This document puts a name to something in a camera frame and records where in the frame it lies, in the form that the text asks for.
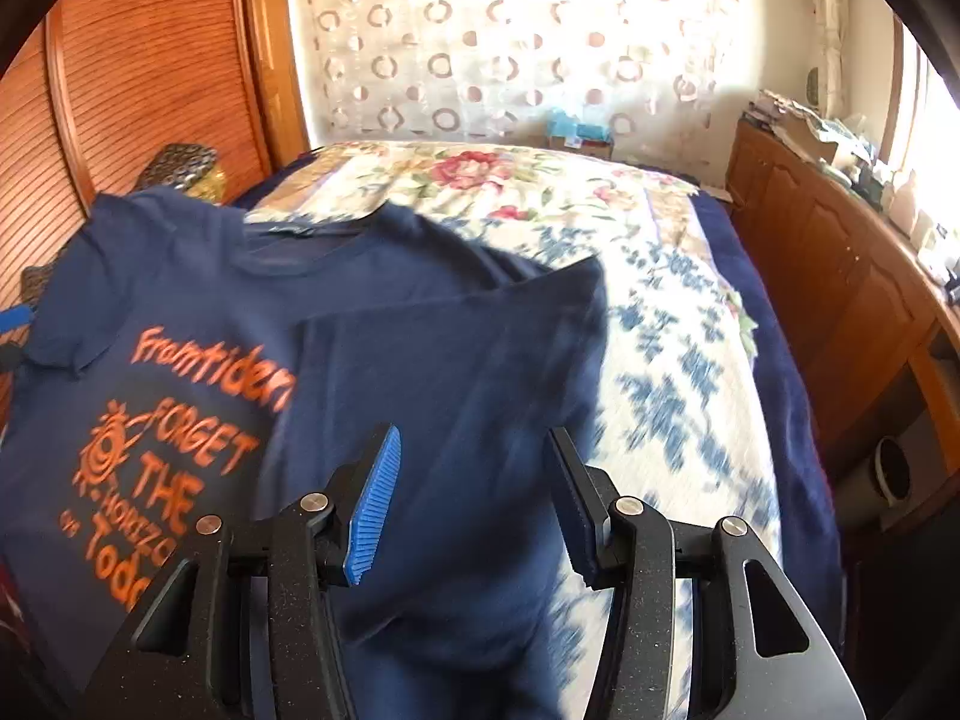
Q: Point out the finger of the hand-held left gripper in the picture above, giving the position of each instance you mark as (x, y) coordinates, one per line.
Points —
(15, 319)

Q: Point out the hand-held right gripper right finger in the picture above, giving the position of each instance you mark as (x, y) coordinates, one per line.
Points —
(574, 495)

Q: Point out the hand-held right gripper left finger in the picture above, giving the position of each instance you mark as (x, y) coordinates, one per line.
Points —
(375, 502)

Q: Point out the navy t-shirt with orange print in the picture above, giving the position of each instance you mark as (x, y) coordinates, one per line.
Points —
(450, 330)

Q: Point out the blue floral white bedspread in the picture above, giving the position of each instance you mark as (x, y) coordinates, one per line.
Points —
(675, 405)

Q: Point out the navy medallion patterned pillow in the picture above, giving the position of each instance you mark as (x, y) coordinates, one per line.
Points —
(176, 165)

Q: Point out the floral bedspread bed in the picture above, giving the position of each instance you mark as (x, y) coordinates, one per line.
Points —
(787, 405)

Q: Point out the yellow patterned pillow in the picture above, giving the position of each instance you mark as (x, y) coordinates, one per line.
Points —
(210, 184)

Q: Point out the wooden louvered wardrobe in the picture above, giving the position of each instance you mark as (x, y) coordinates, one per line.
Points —
(150, 67)

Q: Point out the grey cylindrical bin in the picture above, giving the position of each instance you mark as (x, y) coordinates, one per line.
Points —
(877, 480)

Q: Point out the pink floral quilt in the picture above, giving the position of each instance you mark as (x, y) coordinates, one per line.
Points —
(480, 172)

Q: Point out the wooden sideboard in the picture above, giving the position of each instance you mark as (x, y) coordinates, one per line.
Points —
(840, 255)

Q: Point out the cardboard box with blue cloth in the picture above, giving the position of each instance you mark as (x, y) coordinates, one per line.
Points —
(576, 133)

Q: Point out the stack of papers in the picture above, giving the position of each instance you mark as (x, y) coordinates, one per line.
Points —
(787, 124)

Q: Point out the clutter of small bottles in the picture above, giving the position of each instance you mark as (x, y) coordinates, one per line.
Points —
(907, 202)

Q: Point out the sheer curtain with circles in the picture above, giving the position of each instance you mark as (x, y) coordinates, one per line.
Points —
(525, 37)

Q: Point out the cream side curtain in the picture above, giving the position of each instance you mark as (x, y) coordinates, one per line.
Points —
(825, 15)

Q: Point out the window with wooden frame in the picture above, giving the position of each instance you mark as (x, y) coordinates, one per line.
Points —
(926, 112)

